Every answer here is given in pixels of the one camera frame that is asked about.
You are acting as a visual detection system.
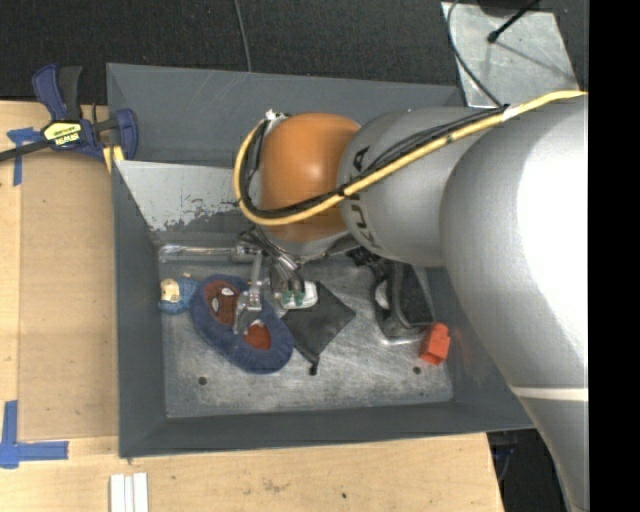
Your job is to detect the clear plastic tube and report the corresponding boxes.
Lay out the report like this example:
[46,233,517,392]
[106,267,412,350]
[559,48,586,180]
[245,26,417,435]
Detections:
[158,243,262,265]

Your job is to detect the black cloth pouch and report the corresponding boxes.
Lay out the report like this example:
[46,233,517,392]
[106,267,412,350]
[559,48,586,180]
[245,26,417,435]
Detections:
[278,280,358,377]

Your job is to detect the grey metal bin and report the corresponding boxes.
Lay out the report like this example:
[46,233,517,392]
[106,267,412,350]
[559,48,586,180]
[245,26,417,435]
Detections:
[105,62,537,459]

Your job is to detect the blue and red slipper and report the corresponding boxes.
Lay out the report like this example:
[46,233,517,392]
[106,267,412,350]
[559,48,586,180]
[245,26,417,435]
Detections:
[189,273,296,376]

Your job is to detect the pale wood board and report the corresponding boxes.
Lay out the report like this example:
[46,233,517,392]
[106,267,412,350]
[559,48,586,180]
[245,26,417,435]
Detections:
[16,102,122,444]

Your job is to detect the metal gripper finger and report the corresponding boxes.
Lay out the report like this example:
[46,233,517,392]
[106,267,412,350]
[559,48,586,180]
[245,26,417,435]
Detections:
[246,293,265,331]
[232,295,251,337]

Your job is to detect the orange-red block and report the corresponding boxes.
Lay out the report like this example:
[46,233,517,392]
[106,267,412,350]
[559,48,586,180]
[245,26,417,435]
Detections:
[418,322,452,367]

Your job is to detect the white rounded object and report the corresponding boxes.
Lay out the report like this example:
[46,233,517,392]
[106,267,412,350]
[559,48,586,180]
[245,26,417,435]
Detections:
[275,279,320,317]

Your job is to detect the blue toy with pale head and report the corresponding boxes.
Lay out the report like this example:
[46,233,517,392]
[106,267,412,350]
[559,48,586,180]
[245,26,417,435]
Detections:
[157,276,202,316]

